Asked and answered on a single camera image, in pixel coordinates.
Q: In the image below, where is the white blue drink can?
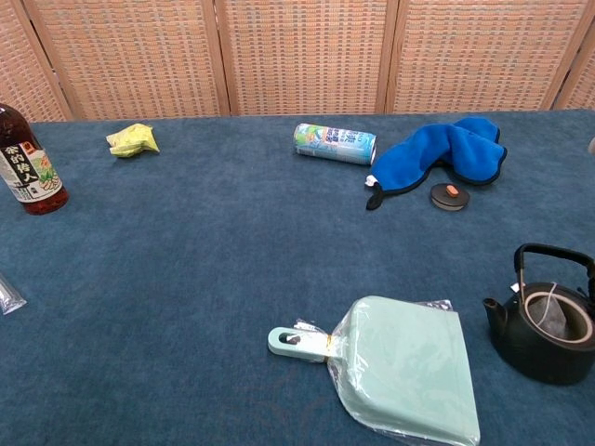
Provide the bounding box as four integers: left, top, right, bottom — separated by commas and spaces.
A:
293, 123, 377, 167

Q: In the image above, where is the woven wooden folding screen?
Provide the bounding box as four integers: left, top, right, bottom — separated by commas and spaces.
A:
0, 0, 595, 123

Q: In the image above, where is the dark glass sauce bottle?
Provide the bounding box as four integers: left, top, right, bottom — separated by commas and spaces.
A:
0, 102, 70, 216

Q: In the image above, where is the blue sleep mask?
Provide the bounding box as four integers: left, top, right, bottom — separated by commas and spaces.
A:
364, 116, 508, 212

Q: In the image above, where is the blue carpet table mat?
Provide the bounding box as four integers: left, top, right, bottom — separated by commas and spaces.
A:
0, 109, 595, 446

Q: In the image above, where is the mint green dustpan in wrap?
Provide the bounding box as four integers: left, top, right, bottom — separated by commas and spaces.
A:
268, 296, 482, 445

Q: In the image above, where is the black cast iron teapot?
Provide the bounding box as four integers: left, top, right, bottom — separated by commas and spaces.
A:
482, 243, 595, 387

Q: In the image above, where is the pyramid tea bag with string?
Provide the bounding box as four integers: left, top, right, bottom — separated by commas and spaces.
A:
510, 281, 571, 340

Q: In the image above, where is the crumpled yellow paper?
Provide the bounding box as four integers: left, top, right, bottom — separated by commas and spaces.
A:
105, 123, 161, 159

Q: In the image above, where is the clear plastic wrapper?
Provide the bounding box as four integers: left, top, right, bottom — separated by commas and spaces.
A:
0, 273, 28, 316

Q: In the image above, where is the black teapot lid orange knob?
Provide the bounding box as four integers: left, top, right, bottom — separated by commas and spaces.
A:
429, 183, 471, 213

